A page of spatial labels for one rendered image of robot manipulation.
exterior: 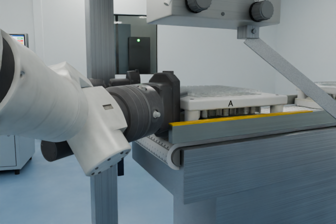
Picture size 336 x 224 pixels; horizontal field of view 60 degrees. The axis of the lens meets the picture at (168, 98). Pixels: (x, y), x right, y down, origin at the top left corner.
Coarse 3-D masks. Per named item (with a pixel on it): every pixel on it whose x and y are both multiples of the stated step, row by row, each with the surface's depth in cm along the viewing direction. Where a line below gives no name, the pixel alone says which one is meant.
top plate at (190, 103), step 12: (192, 96) 58; (216, 96) 59; (228, 96) 59; (240, 96) 59; (252, 96) 59; (264, 96) 60; (276, 96) 61; (192, 108) 53; (204, 108) 54; (216, 108) 55
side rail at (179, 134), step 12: (228, 120) 54; (240, 120) 55; (252, 120) 56; (264, 120) 58; (276, 120) 59; (288, 120) 60; (300, 120) 62; (312, 120) 64; (324, 120) 65; (168, 132) 50; (180, 132) 50; (192, 132) 51; (204, 132) 52; (216, 132) 53; (228, 132) 54; (240, 132) 55; (252, 132) 57
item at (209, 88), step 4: (180, 88) 67; (184, 88) 66; (188, 88) 67; (192, 88) 66; (196, 88) 66; (200, 88) 67; (204, 88) 68; (208, 88) 66; (212, 88) 67; (216, 88) 67; (220, 88) 66; (224, 88) 67; (228, 88) 67; (232, 88) 67; (236, 88) 68; (240, 88) 67; (208, 92) 60; (236, 92) 63; (248, 108) 65; (200, 112) 60; (228, 112) 63; (200, 116) 60
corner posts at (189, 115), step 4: (272, 108) 63; (276, 108) 62; (280, 108) 62; (184, 112) 54; (188, 112) 53; (192, 112) 53; (196, 112) 53; (272, 112) 63; (184, 116) 54; (188, 116) 53; (192, 116) 53; (196, 116) 53; (184, 120) 54; (188, 120) 53
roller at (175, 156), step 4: (176, 148) 51; (180, 148) 51; (172, 152) 51; (176, 152) 51; (180, 152) 51; (172, 156) 51; (176, 156) 51; (180, 156) 51; (172, 160) 51; (176, 160) 51; (180, 160) 51; (176, 164) 51; (180, 164) 51
